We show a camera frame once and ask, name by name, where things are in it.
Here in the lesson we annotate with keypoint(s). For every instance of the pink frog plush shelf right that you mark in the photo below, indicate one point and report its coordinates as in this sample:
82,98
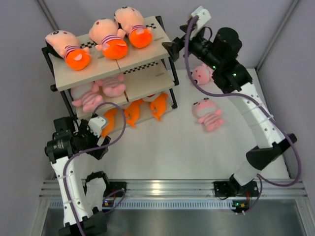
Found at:
112,86

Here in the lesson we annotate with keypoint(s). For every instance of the pink frog plush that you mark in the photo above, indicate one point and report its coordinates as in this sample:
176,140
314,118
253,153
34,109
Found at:
208,114
202,74

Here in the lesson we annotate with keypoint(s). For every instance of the beige three-tier shelf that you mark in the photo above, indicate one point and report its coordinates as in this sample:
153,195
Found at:
146,71

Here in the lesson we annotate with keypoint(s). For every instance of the orange shark plush on shelf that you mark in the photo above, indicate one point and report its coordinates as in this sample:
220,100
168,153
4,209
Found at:
110,116

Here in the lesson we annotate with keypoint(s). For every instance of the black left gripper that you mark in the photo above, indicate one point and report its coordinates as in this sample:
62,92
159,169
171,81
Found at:
83,129

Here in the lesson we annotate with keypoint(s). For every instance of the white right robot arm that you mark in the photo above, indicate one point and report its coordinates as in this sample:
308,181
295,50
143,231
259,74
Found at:
235,82

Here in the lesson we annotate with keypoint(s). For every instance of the pink frog plush shelf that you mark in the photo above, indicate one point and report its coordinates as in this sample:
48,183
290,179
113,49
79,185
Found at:
86,96
112,86

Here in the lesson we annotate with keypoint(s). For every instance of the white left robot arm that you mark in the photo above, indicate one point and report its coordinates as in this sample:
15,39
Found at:
82,202

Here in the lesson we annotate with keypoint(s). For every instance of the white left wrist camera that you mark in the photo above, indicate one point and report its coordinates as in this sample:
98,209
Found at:
96,125

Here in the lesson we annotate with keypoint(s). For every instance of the aluminium mounting rail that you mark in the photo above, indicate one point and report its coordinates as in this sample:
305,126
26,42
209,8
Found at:
197,194

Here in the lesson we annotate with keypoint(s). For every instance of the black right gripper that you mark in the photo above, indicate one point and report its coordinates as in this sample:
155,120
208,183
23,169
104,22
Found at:
174,48

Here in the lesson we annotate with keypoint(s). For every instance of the boy doll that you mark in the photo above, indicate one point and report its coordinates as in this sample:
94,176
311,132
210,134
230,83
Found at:
132,22
109,39

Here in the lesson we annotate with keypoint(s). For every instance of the boy doll table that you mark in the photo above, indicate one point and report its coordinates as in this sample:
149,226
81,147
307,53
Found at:
66,46

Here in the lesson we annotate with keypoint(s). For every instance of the pink frog plush shelf left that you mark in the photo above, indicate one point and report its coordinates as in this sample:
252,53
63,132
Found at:
86,96

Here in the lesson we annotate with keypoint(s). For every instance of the orange shark plush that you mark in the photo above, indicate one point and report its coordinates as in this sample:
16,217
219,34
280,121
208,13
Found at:
157,104
110,116
132,112

